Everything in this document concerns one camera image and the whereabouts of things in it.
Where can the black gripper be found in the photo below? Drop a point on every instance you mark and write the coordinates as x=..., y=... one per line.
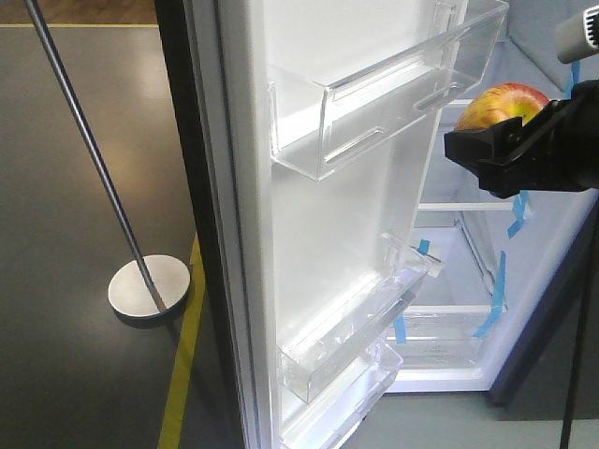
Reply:
x=556, y=151

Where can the red yellow apple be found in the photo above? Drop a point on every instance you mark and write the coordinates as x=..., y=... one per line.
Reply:
x=500, y=103

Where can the white open fridge body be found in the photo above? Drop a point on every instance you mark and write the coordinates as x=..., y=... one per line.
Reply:
x=513, y=266

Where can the fridge door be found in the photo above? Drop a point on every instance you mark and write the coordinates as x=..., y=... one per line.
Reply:
x=274, y=242

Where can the white paper packet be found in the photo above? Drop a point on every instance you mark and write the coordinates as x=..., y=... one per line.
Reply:
x=432, y=252

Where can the clear upper door shelf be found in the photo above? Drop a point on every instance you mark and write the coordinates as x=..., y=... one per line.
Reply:
x=346, y=76

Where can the clear door shelf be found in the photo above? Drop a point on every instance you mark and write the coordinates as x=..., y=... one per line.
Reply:
x=344, y=325
x=329, y=420
x=346, y=76

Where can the black vertical pole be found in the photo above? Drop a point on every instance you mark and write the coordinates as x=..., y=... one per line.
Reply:
x=588, y=292

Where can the clear lower door shelf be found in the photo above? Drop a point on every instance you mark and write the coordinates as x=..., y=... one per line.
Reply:
x=344, y=325

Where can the clear bottom door shelf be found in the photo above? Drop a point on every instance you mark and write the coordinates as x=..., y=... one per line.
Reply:
x=329, y=420

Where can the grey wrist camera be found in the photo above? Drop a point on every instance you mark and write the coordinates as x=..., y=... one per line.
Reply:
x=577, y=37

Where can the metal stanchion post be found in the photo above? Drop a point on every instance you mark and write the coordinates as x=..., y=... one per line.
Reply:
x=149, y=286

